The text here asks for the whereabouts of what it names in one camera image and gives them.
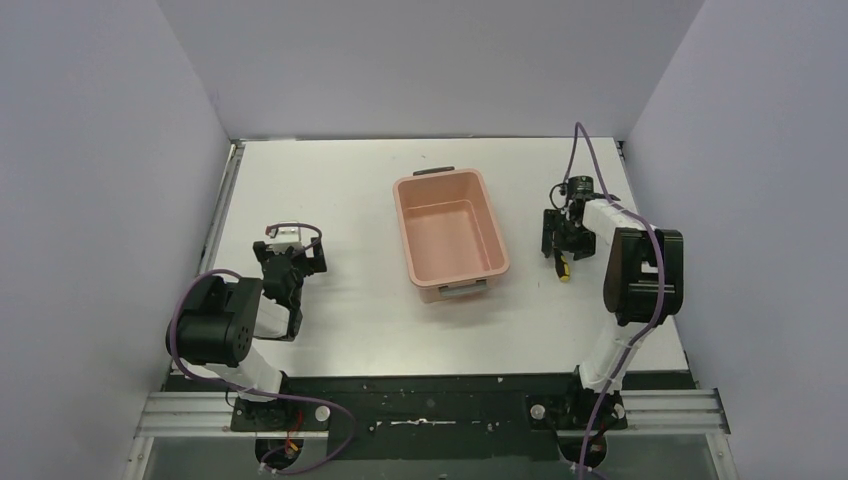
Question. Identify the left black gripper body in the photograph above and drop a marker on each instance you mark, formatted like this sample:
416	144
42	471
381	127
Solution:
289	258

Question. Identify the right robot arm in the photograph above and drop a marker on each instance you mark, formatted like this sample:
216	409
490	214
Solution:
642	287

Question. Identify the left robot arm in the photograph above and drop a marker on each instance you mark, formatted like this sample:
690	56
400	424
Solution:
217	321

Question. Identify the aluminium rail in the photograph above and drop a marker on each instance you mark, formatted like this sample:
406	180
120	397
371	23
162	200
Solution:
648	412
214	233

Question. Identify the pink plastic bin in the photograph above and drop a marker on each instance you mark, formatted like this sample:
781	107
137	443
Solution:
451	237

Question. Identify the black yellow screwdriver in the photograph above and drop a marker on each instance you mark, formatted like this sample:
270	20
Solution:
562	267

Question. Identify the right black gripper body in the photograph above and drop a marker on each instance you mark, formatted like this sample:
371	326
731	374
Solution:
568	234

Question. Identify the aluminium front rail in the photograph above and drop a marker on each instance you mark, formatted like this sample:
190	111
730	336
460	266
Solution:
648	412

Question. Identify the left side aluminium rail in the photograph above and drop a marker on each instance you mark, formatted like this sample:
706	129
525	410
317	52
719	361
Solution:
214	233

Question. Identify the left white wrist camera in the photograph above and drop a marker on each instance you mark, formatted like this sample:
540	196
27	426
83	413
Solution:
280	239

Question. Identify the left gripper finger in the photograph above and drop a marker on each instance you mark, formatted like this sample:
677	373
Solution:
261	250
316	258

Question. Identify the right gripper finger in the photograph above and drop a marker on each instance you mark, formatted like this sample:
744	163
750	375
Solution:
549	228
583	246

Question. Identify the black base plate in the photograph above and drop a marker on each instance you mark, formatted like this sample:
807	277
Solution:
428	417

